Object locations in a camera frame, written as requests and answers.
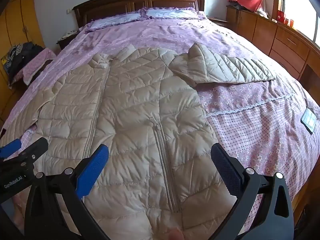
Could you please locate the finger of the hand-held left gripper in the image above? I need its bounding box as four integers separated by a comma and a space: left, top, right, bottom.
0, 139, 22, 159
14, 137, 49, 167

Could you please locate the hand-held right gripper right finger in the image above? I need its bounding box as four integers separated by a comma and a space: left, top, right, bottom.
211, 142, 294, 240

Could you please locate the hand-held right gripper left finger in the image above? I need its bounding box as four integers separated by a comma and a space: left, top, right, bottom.
24, 144, 110, 240

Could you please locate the beige quilted down jacket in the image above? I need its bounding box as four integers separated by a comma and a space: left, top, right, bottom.
30, 42, 277, 240

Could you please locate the pile of dark clothes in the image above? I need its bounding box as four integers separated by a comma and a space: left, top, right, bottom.
2, 42, 44, 88

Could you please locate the pink floral bedspread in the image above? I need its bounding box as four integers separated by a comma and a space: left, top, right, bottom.
0, 10, 320, 240

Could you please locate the pink floral cloth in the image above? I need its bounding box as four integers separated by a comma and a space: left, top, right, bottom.
22, 48, 57, 85

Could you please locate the smartphone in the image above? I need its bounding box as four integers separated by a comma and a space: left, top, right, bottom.
301, 107, 318, 135

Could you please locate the dark wooden nightstand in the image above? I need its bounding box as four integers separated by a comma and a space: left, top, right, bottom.
207, 17, 229, 27
56, 29, 80, 50

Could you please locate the yellow wooden wardrobe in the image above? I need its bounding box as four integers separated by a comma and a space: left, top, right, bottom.
0, 0, 45, 120

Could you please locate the brown wooden cabinet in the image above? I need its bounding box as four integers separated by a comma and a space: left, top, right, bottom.
226, 5, 320, 100

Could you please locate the purple frilled pillow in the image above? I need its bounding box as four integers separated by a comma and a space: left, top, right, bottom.
85, 12, 142, 34
141, 7, 208, 20

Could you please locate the dark wooden headboard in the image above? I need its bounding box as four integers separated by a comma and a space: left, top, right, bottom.
72, 0, 207, 29

